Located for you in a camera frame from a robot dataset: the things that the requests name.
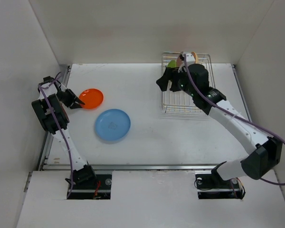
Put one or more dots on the yellow-orange plate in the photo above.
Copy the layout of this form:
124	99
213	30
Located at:
195	57

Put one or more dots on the metal wire dish rack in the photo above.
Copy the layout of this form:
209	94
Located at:
179	102

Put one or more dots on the pink plate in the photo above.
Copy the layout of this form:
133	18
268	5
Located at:
178	62

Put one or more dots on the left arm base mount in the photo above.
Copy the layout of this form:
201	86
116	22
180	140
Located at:
99	189

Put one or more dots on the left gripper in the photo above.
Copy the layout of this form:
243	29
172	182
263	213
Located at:
77	102

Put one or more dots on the aluminium rail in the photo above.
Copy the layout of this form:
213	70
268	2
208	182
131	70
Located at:
156	167

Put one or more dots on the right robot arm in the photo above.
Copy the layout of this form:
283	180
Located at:
264	152

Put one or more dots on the green plate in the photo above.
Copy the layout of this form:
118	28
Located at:
172	64

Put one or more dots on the blue plate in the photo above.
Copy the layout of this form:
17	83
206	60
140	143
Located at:
112	125

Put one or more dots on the red-orange plate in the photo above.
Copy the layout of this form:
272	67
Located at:
92	98

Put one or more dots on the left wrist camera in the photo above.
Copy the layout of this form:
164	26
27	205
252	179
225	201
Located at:
47	82

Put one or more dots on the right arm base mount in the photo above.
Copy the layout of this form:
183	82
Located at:
209	187

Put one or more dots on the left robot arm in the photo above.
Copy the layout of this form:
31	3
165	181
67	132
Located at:
53	118

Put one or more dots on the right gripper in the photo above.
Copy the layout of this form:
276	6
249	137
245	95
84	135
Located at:
163	81

